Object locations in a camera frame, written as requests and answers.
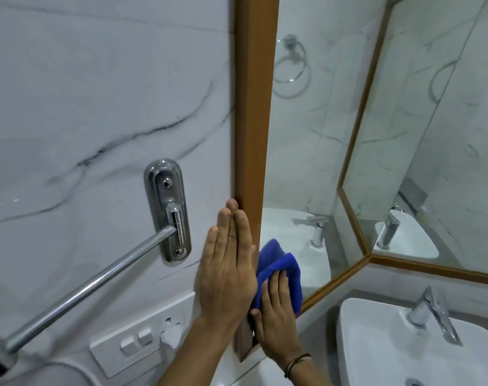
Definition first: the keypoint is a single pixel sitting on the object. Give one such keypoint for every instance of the white plug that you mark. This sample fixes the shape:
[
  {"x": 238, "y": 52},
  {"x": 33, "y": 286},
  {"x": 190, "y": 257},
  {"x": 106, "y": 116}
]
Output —
[{"x": 171, "y": 333}]

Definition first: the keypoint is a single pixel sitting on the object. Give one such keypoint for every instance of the person's right hand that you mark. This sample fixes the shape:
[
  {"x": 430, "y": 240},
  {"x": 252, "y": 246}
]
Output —
[{"x": 278, "y": 329}]

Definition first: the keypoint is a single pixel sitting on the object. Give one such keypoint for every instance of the person's right middle finger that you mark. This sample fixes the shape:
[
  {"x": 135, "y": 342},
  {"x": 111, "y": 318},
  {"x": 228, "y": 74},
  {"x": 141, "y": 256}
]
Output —
[{"x": 283, "y": 289}]

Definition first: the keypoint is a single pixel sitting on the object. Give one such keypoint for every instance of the person's left little finger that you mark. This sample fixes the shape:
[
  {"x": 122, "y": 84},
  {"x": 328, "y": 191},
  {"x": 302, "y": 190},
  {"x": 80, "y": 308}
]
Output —
[{"x": 212, "y": 249}]

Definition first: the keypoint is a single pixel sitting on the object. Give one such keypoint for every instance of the white ceramic sink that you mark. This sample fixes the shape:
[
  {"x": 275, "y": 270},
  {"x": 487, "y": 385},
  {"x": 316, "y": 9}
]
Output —
[{"x": 372, "y": 349}]

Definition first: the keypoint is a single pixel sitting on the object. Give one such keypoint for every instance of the wood-framed mirror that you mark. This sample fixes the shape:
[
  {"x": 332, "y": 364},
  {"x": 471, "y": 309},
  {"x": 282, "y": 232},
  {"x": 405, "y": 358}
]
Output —
[
  {"x": 441, "y": 136},
  {"x": 255, "y": 116}
]

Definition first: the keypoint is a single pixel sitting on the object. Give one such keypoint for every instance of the blue microfibre cloth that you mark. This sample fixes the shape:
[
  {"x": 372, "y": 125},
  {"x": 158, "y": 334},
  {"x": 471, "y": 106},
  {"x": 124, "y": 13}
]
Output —
[{"x": 274, "y": 257}]

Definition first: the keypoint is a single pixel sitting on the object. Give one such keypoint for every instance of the chrome towel bar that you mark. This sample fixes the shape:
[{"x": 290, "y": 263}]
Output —
[{"x": 91, "y": 289}]

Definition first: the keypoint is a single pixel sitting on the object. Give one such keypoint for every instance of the person's left forearm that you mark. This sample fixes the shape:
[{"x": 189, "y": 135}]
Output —
[{"x": 203, "y": 353}]

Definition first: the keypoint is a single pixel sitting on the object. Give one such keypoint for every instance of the person's right forearm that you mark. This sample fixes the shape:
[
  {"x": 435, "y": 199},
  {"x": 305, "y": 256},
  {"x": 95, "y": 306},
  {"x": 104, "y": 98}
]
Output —
[{"x": 310, "y": 373}]

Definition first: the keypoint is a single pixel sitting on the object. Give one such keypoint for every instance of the chrome faucet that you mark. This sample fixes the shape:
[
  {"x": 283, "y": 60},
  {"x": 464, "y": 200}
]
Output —
[{"x": 427, "y": 309}]

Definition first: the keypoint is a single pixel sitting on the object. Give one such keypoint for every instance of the person's left hand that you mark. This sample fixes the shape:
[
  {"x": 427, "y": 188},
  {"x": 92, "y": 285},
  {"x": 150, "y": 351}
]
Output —
[{"x": 226, "y": 277}]

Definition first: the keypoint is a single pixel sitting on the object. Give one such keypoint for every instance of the person's right thumb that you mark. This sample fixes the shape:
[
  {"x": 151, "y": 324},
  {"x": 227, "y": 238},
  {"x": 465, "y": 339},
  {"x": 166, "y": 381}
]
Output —
[{"x": 257, "y": 322}]

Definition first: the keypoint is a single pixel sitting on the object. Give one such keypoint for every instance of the white switch and socket plate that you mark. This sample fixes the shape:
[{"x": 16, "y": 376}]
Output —
[{"x": 135, "y": 337}]

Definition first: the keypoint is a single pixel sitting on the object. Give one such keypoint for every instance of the chrome towel bar mount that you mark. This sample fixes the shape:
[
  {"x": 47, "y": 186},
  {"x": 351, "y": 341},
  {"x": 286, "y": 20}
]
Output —
[{"x": 167, "y": 188}]

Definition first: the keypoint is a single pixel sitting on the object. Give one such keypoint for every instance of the person's left middle finger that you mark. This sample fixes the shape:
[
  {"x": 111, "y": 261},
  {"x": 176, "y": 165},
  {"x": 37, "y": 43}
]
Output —
[{"x": 233, "y": 229}]

